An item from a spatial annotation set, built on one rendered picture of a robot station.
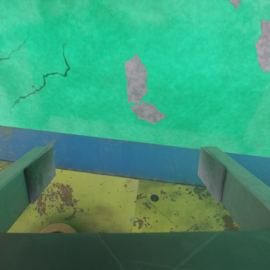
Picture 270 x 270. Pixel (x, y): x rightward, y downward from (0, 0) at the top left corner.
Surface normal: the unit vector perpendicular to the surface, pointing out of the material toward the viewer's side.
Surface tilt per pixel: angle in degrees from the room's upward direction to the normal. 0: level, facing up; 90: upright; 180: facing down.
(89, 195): 90
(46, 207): 90
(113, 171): 90
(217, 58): 0
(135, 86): 0
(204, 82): 0
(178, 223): 90
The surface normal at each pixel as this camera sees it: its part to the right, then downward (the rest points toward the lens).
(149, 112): -0.11, 0.63
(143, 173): 0.06, -0.77
